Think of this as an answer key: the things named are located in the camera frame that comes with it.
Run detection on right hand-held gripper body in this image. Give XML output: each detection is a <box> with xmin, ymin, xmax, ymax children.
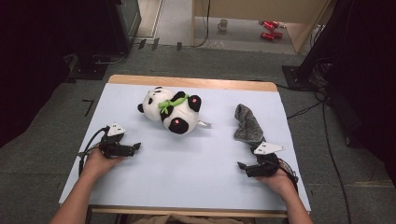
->
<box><xmin>246</xmin><ymin>141</ymin><xmax>286</xmax><ymax>178</ymax></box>

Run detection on grey fluffy cloth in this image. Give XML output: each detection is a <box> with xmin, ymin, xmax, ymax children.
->
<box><xmin>233</xmin><ymin>103</ymin><xmax>265</xmax><ymax>146</ymax></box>

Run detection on person's beige trousers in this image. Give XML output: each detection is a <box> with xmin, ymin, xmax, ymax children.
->
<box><xmin>127</xmin><ymin>214</ymin><xmax>251</xmax><ymax>224</ymax></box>

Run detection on left hand-held gripper cable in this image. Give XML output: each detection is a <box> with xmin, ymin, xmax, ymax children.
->
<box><xmin>78</xmin><ymin>125</ymin><xmax>110</xmax><ymax>176</ymax></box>

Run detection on wooden table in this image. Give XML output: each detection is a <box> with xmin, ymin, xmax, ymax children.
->
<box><xmin>59</xmin><ymin>74</ymin><xmax>312</xmax><ymax>218</ymax></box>

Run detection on white table mat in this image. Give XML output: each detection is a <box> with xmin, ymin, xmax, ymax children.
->
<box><xmin>59</xmin><ymin>83</ymin><xmax>312</xmax><ymax>213</ymax></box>

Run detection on person's left hand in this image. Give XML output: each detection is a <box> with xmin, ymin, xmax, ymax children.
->
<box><xmin>82</xmin><ymin>148</ymin><xmax>125</xmax><ymax>179</ymax></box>

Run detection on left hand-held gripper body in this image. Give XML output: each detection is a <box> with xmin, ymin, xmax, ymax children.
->
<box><xmin>99</xmin><ymin>122</ymin><xmax>138</xmax><ymax>160</ymax></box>

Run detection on wooden shelf unit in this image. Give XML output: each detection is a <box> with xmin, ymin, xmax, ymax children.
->
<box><xmin>191</xmin><ymin>0</ymin><xmax>332</xmax><ymax>54</ymax></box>

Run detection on black cabinet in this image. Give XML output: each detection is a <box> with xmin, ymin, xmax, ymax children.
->
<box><xmin>106</xmin><ymin>0</ymin><xmax>143</xmax><ymax>54</ymax></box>

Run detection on black metal stand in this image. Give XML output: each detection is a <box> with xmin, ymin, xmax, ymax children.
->
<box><xmin>281</xmin><ymin>0</ymin><xmax>354</xmax><ymax>91</ymax></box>

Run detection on right hand-held gripper cable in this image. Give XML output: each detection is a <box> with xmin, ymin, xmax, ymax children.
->
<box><xmin>276</xmin><ymin>158</ymin><xmax>300</xmax><ymax>194</ymax></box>

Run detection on black floor cable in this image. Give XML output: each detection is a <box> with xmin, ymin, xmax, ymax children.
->
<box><xmin>286</xmin><ymin>101</ymin><xmax>325</xmax><ymax>120</ymax></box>
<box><xmin>320</xmin><ymin>92</ymin><xmax>353</xmax><ymax>224</ymax></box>

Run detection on person's right hand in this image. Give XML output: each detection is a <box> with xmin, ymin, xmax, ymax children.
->
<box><xmin>255</xmin><ymin>169</ymin><xmax>295</xmax><ymax>196</ymax></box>

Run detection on panda plush toy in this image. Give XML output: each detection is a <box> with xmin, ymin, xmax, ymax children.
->
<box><xmin>136</xmin><ymin>86</ymin><xmax>213</xmax><ymax>135</ymax></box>

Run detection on black hanging cable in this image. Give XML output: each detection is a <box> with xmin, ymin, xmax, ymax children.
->
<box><xmin>191</xmin><ymin>0</ymin><xmax>211</xmax><ymax>49</ymax></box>

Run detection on black stand base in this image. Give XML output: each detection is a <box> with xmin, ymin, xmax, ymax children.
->
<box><xmin>68</xmin><ymin>54</ymin><xmax>109</xmax><ymax>82</ymax></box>

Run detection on hand-held gripper cable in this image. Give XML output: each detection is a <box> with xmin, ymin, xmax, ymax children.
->
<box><xmin>78</xmin><ymin>125</ymin><xmax>110</xmax><ymax>176</ymax></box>
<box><xmin>276</xmin><ymin>158</ymin><xmax>300</xmax><ymax>194</ymax></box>

